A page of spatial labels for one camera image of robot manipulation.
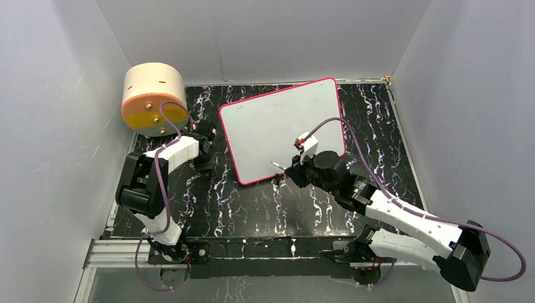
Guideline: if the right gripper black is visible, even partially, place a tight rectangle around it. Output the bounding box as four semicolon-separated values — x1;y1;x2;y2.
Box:
285;150;338;196

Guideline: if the pink framed whiteboard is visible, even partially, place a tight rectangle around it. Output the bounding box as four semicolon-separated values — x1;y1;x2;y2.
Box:
219;78;342;186

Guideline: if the white whiteboard marker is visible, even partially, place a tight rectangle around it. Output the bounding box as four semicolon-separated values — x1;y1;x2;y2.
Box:
271;162;287;170

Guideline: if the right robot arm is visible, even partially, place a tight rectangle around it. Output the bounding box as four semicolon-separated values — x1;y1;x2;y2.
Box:
285;151;491;292

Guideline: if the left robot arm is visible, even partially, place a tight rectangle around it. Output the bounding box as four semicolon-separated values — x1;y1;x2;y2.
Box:
115;121;218;263

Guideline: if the beige orange cylindrical container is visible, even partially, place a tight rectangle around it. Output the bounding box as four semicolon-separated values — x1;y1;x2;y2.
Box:
121;62;189;137

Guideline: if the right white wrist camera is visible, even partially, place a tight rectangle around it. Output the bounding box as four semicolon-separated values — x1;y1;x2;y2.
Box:
295;131;319;164

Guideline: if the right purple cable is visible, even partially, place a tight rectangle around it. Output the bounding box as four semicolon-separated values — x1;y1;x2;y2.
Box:
298;117;527;282

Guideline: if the purple cable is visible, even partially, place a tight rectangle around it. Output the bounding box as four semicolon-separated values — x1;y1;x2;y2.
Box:
298;117;527;282
133;101;197;292

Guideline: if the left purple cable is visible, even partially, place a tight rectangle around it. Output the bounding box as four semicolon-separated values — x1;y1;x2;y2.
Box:
133;101;197;292

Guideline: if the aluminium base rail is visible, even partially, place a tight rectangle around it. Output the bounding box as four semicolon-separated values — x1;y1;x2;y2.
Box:
83;236;461;270

